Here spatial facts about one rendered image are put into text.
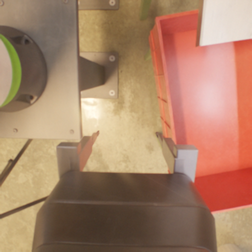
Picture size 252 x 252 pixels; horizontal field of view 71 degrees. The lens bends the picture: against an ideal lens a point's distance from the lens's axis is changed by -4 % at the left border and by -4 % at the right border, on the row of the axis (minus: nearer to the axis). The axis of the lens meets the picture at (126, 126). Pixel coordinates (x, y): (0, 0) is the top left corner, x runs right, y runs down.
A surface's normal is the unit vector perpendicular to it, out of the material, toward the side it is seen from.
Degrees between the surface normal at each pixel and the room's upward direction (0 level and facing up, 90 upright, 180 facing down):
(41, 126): 0
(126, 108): 0
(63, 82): 0
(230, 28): 30
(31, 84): 70
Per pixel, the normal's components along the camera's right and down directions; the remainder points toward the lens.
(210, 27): 0.07, 0.69
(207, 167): -0.01, 0.25
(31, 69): 0.95, 0.07
